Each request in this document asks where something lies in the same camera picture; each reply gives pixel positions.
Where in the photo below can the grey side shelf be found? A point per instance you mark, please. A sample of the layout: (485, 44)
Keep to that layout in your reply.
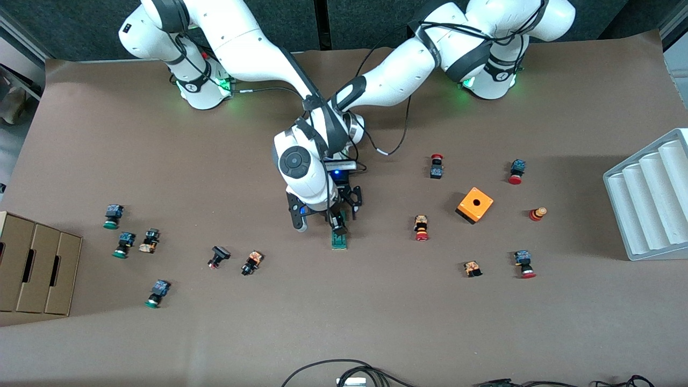
(16, 97)

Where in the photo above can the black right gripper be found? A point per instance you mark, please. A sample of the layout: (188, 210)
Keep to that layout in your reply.
(337, 216)

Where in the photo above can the white ribbed tray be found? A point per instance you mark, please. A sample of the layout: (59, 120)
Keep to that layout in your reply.
(645, 215)

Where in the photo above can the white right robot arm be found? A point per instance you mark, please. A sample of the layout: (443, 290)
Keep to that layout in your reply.
(242, 48)

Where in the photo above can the small white device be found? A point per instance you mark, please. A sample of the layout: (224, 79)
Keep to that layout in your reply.
(352, 382)

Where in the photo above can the orange button enclosure box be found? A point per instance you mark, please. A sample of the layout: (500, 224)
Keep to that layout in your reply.
(468, 207)

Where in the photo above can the green load switch white lever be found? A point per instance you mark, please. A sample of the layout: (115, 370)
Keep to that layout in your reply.
(338, 242)

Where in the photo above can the green button blue block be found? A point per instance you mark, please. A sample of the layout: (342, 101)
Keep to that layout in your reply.
(114, 212)
(160, 288)
(126, 239)

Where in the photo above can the red mushroom button orange block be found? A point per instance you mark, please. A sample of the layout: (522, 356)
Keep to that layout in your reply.
(421, 223)

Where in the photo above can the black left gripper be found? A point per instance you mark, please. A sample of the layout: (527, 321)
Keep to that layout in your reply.
(340, 178)

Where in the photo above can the orange contact block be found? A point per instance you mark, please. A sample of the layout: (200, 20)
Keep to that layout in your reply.
(472, 267)

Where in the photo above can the cardboard compartment box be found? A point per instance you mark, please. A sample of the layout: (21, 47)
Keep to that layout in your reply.
(40, 242)

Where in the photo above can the grey side cabinet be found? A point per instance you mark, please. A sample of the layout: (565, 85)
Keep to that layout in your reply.
(678, 64)

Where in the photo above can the red button blue block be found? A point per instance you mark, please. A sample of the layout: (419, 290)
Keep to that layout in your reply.
(522, 258)
(517, 166)

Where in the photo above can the black rectangular indicator light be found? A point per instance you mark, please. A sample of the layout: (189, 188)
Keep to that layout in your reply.
(220, 252)

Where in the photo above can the red orange button head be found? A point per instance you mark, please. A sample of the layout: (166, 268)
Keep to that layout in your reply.
(536, 214)

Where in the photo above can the black connector plug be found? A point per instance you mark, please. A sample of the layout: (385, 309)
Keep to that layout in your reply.
(497, 383)

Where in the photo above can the black button orange block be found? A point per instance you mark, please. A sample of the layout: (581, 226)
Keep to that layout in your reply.
(253, 260)
(149, 242)

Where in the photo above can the red button black block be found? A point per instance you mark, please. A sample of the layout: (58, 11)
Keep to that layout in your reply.
(436, 172)

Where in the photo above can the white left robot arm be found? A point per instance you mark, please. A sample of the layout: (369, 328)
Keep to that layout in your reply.
(408, 70)

